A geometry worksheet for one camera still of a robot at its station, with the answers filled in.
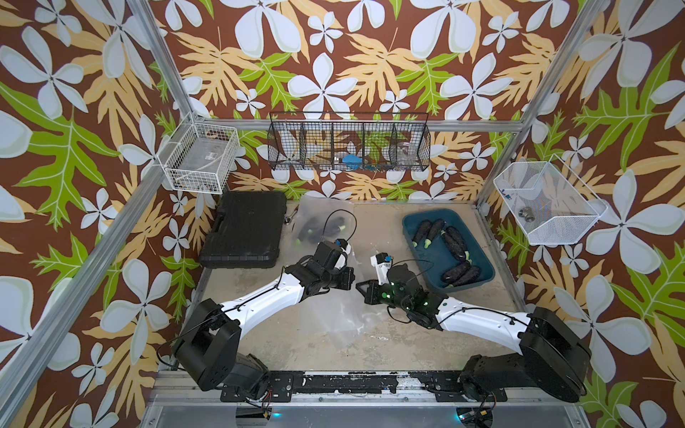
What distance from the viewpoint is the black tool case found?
96 centimetres

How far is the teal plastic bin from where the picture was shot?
95cm

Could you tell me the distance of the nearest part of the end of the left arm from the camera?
617 mm

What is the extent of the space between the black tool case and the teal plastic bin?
540 millimetres

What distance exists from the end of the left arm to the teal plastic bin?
1.21 ft

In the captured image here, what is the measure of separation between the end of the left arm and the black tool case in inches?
13.2
